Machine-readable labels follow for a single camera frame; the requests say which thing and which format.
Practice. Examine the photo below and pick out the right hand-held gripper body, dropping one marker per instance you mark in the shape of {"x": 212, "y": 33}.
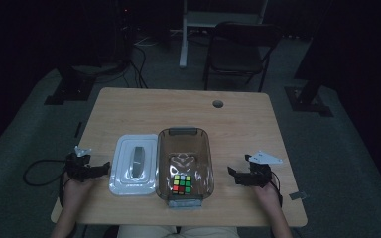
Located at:
{"x": 261, "y": 175}

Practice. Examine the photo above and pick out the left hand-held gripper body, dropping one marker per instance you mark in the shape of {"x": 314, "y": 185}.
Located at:
{"x": 77, "y": 168}

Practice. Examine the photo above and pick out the multicoloured puzzle cube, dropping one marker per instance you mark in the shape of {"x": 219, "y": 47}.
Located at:
{"x": 182, "y": 185}

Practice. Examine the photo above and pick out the transparent brown storage box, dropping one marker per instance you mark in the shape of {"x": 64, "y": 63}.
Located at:
{"x": 185, "y": 148}

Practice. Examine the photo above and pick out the person's right hand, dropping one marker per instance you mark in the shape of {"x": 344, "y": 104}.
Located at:
{"x": 269, "y": 195}

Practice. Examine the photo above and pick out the person's left hand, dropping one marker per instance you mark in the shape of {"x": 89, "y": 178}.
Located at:
{"x": 74, "y": 191}

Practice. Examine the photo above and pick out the short black floor strip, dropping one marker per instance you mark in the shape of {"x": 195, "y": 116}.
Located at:
{"x": 78, "y": 129}

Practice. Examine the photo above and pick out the grey tape strip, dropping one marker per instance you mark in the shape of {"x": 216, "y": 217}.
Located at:
{"x": 299, "y": 195}

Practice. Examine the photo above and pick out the person's lap in beige trousers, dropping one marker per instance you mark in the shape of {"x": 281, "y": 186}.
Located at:
{"x": 145, "y": 232}

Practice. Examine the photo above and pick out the black stand with flat base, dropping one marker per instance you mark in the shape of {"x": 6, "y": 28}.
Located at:
{"x": 311, "y": 99}
{"x": 69, "y": 89}

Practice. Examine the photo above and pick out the round grey floor base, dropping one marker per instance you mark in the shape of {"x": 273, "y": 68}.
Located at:
{"x": 92, "y": 68}

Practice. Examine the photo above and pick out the black folding chair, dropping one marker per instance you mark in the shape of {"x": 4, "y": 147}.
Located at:
{"x": 234, "y": 54}

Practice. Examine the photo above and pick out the white metal stand frame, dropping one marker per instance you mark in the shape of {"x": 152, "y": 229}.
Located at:
{"x": 183, "y": 43}

